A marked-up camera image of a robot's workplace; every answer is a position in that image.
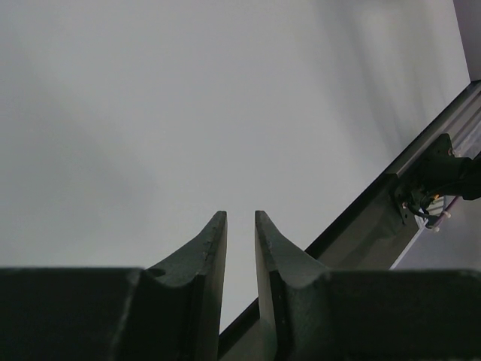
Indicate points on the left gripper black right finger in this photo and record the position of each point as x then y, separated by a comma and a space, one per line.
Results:
310, 312

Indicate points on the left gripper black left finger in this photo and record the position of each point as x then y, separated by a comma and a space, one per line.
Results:
170, 311

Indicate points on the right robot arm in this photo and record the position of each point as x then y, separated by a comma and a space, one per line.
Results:
446, 176

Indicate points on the aluminium extrusion rail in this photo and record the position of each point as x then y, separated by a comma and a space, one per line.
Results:
448, 233

